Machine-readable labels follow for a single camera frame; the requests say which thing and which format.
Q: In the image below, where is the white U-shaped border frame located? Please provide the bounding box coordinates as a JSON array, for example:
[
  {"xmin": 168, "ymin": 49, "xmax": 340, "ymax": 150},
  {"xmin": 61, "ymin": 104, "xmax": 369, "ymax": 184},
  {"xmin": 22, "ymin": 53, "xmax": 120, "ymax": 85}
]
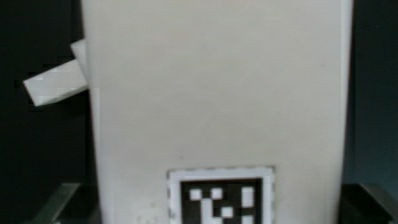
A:
[{"xmin": 24, "ymin": 60, "xmax": 88, "ymax": 106}]

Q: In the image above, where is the small white tagged block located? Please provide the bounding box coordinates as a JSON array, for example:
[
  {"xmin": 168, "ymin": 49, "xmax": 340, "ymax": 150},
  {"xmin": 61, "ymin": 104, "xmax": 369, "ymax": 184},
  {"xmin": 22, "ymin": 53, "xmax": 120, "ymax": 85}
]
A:
[{"xmin": 81, "ymin": 0, "xmax": 354, "ymax": 224}]

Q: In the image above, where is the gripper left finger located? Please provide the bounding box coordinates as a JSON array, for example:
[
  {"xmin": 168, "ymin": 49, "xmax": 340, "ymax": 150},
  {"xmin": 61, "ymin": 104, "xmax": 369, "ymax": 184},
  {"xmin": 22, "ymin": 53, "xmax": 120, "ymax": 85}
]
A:
[{"xmin": 26, "ymin": 183, "xmax": 83, "ymax": 224}]

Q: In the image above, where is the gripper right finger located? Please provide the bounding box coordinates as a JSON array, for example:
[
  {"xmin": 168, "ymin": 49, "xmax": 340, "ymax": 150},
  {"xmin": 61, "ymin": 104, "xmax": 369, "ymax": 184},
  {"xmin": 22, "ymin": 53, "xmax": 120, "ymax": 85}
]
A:
[{"xmin": 356, "ymin": 183, "xmax": 398, "ymax": 224}]

